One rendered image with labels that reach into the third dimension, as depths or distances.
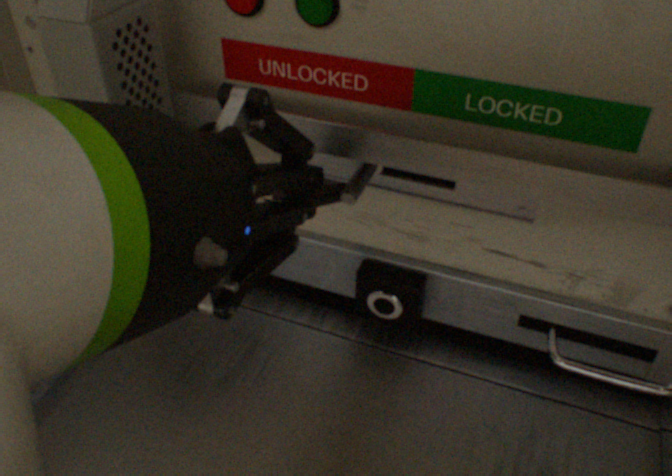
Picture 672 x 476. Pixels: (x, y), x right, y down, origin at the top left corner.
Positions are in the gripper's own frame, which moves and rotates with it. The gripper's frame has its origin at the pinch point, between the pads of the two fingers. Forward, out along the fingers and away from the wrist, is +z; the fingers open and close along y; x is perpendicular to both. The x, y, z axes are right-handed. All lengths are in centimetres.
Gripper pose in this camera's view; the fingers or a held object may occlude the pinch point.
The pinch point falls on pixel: (311, 190)
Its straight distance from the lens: 45.1
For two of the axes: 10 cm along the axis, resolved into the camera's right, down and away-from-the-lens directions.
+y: -1.8, 9.7, 1.7
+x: 9.3, 2.3, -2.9
